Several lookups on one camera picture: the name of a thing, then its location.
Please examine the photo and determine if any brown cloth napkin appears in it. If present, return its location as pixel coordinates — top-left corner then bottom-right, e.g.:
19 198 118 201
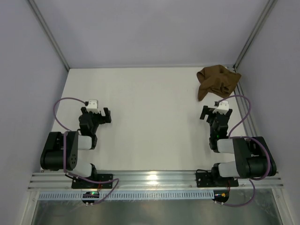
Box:
196 65 241 101

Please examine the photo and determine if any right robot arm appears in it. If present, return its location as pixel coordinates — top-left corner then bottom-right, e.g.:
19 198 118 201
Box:
200 105 277 182

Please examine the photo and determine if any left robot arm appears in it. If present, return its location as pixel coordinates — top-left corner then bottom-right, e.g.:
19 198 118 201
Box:
40 107 112 184

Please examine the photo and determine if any left black connector board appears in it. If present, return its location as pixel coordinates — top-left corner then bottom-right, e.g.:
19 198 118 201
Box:
82 191 99 206

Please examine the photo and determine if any black connector board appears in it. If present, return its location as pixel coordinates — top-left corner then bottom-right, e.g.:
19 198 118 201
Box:
82 191 99 206
212 190 230 205

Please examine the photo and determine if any right black connector board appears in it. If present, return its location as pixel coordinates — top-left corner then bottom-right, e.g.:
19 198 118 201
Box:
212 190 230 205

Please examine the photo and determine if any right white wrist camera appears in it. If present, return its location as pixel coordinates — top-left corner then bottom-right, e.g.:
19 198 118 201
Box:
213 100 229 115

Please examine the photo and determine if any right side aluminium rail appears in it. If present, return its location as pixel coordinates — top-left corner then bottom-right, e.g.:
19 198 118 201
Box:
233 79 259 136

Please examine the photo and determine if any aluminium rail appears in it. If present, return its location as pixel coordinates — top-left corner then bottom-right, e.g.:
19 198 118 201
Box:
27 170 284 190
233 79 259 136

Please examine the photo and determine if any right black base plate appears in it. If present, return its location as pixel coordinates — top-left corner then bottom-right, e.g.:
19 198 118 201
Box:
195 169 239 188

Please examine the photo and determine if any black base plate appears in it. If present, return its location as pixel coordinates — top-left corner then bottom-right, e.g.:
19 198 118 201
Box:
71 173 113 189
195 169 239 188

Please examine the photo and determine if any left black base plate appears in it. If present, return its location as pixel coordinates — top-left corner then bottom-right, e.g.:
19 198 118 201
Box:
71 173 113 189

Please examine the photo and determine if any front aluminium rail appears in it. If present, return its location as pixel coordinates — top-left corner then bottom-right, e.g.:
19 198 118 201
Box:
27 170 284 190

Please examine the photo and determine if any slotted cable duct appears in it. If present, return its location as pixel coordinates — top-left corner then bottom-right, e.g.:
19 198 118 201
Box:
38 190 213 201

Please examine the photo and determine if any right corner aluminium post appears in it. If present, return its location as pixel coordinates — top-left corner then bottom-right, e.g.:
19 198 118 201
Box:
233 0 277 72

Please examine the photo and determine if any corner aluminium post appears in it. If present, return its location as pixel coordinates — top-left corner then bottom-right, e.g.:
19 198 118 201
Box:
233 0 277 72
26 0 70 71

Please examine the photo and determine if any left corner aluminium post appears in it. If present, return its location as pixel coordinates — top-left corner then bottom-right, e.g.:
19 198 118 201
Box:
26 0 70 71

